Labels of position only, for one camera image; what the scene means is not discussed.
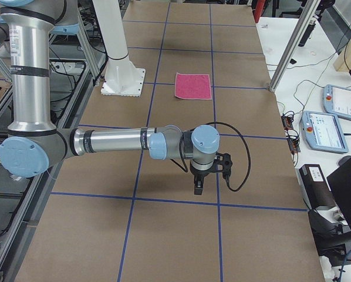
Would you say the aluminium frame post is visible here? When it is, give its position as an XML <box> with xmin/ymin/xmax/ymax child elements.
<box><xmin>269</xmin><ymin>0</ymin><xmax>320</xmax><ymax>92</ymax></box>

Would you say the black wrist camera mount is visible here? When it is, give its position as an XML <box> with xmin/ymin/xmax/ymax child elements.
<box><xmin>215</xmin><ymin>153</ymin><xmax>232</xmax><ymax>182</ymax></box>

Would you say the small electronics board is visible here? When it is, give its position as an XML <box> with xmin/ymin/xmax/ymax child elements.
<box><xmin>281</xmin><ymin>110</ymin><xmax>300</xmax><ymax>155</ymax></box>

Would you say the near teach pendant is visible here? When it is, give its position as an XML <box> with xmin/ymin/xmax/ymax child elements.
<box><xmin>301</xmin><ymin>111</ymin><xmax>349</xmax><ymax>154</ymax></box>

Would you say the black box white label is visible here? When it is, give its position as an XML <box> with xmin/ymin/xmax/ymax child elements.
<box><xmin>298</xmin><ymin>164</ymin><xmax>335</xmax><ymax>210</ymax></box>

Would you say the white pedestal column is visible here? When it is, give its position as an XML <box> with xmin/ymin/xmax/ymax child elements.
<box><xmin>93</xmin><ymin>0</ymin><xmax>146</xmax><ymax>97</ymax></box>

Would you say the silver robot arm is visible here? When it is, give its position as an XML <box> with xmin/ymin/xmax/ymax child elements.
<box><xmin>0</xmin><ymin>1</ymin><xmax>222</xmax><ymax>195</ymax></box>

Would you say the teach pendant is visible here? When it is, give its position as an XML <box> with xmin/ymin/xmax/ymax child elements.
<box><xmin>322</xmin><ymin>85</ymin><xmax>351</xmax><ymax>120</ymax></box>
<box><xmin>301</xmin><ymin>111</ymin><xmax>349</xmax><ymax>154</ymax></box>

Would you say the far teach pendant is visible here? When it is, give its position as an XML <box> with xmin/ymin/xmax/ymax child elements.
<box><xmin>322</xmin><ymin>85</ymin><xmax>351</xmax><ymax>120</ymax></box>

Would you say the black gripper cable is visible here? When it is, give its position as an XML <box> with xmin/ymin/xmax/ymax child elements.
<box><xmin>208</xmin><ymin>121</ymin><xmax>252</xmax><ymax>192</ymax></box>

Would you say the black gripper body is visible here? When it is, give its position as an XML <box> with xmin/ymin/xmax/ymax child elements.
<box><xmin>190</xmin><ymin>164</ymin><xmax>217</xmax><ymax>184</ymax></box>

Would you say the black handheld device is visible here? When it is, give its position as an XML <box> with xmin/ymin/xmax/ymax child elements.
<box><xmin>298</xmin><ymin>19</ymin><xmax>316</xmax><ymax>47</ymax></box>

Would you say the pink towel grey trim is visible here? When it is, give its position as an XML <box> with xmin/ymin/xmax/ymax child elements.
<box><xmin>175</xmin><ymin>73</ymin><xmax>212</xmax><ymax>100</ymax></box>

